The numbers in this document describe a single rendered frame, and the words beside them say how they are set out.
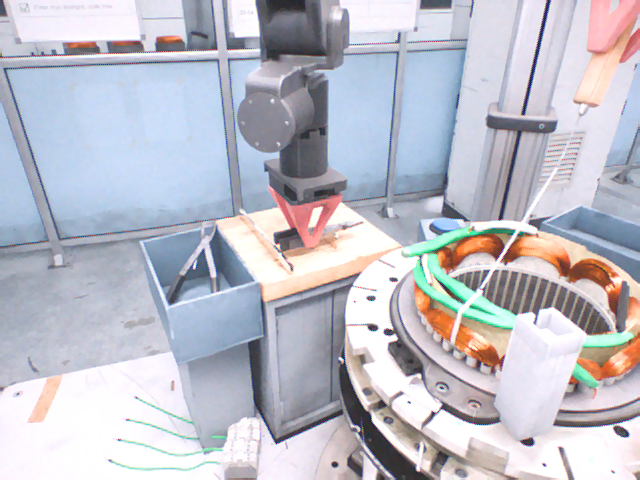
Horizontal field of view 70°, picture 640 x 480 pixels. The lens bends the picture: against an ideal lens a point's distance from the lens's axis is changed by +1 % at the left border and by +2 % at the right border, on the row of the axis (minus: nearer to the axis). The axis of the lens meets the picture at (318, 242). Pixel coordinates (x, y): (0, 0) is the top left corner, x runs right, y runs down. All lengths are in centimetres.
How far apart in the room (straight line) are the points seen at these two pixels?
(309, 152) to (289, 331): 24
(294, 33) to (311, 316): 34
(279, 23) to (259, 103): 9
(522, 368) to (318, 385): 42
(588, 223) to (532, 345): 53
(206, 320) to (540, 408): 35
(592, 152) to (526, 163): 229
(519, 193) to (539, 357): 60
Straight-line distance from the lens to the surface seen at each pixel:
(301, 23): 48
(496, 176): 88
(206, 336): 56
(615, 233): 82
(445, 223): 74
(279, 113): 43
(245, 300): 55
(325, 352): 67
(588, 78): 38
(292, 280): 55
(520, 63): 85
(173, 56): 252
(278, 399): 67
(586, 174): 320
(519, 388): 35
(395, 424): 40
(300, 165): 52
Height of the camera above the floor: 137
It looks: 30 degrees down
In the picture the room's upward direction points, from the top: straight up
